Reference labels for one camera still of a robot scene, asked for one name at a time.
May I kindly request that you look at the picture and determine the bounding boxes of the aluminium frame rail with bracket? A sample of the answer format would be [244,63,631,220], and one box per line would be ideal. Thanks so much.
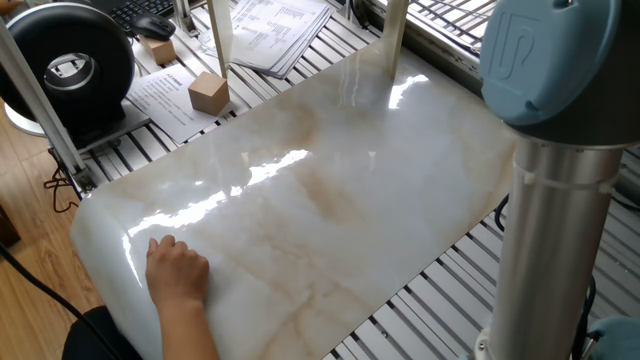
[0,19,97,195]

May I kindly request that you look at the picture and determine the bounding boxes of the white marble pattern board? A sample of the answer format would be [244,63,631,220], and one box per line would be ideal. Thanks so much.
[69,38,519,360]

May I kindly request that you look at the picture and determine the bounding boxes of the white cable tie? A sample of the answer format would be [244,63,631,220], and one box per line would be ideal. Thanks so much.
[512,159,621,197]

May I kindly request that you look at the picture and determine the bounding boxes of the person's bare forearm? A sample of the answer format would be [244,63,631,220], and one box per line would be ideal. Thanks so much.
[157,298,221,360]

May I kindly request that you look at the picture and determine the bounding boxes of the thick black floor cable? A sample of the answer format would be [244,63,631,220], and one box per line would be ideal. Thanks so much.
[0,241,122,360]

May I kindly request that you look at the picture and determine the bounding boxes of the small aluminium stand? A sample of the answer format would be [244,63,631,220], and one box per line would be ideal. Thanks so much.
[171,0,202,39]

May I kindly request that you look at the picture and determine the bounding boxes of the black computer keyboard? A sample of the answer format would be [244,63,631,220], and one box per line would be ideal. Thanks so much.
[89,0,176,34]

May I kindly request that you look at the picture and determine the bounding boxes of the black ring shaped device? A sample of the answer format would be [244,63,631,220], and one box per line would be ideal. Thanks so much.
[0,2,151,154]

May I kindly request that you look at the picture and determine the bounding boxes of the tangled black cables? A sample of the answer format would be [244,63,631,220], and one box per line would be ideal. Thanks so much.
[42,148,82,215]

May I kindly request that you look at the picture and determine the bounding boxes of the person's bare hand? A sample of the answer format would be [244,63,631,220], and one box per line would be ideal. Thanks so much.
[144,234,211,309]

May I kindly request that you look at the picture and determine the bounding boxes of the small wooden block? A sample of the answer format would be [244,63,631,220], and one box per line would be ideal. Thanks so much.
[139,35,178,67]

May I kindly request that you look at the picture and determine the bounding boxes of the large wooden block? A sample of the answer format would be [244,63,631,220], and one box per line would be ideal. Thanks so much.
[187,71,232,118]

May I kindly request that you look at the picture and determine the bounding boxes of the black computer mouse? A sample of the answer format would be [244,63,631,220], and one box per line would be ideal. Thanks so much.
[129,13,177,43]

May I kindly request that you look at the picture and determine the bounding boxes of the person's dark trousers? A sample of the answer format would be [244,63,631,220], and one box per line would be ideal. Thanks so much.
[61,304,145,360]

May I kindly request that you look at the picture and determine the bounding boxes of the single printed paper sheet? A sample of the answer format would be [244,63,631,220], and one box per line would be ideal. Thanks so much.
[125,63,239,146]

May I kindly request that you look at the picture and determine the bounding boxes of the stack of printed papers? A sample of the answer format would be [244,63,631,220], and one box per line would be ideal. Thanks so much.
[198,0,335,80]

